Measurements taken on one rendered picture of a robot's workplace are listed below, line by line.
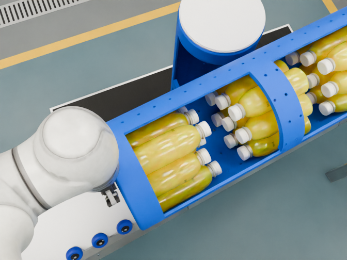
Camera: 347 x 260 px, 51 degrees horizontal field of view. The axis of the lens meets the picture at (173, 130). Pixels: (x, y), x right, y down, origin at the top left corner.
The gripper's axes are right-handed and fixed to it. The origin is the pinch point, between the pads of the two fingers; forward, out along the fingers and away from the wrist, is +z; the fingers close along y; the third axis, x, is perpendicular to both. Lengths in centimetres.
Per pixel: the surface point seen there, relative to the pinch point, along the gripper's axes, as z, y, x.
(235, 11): 12, -34, 59
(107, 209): 23.4, 1.2, -4.0
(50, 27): 116, -132, 7
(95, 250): 23.8, 9.7, -11.9
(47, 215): 23.4, -5.5, -19.7
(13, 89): 116, -102, -29
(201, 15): 12, -38, 48
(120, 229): 18.8, 8.4, -2.9
